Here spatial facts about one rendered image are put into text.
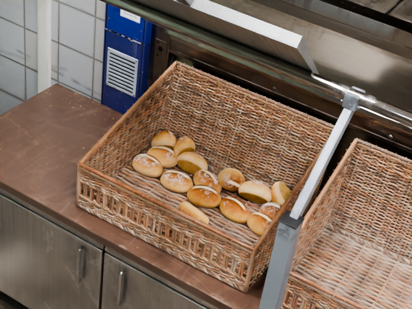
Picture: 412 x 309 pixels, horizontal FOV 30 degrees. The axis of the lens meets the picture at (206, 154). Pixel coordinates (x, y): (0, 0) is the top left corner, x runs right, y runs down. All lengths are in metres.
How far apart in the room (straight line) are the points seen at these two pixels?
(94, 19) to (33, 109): 0.35
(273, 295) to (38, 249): 0.83
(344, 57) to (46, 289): 1.12
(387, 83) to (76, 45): 1.08
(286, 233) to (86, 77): 1.22
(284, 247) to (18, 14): 1.46
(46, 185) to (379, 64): 0.99
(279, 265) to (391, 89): 0.63
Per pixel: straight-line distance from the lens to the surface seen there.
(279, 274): 1.73
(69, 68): 2.70
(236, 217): 2.15
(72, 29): 2.62
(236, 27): 1.65
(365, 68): 2.11
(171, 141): 2.33
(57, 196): 2.22
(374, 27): 2.05
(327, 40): 2.14
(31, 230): 2.31
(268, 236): 1.95
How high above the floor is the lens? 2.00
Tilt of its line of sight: 36 degrees down
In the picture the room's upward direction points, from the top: 9 degrees clockwise
